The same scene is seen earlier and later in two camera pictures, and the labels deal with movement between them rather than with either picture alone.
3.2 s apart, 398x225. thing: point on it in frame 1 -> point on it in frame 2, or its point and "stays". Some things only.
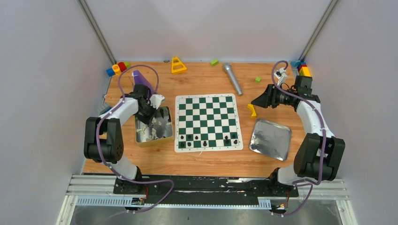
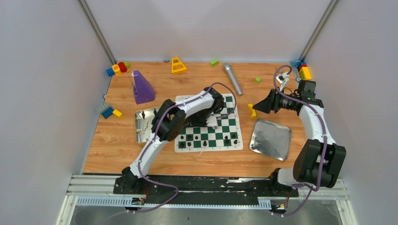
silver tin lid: [271, 139] stays
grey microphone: [228, 69] stays
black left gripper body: [148, 112] -> [201, 118]
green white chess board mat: [207, 123] stays
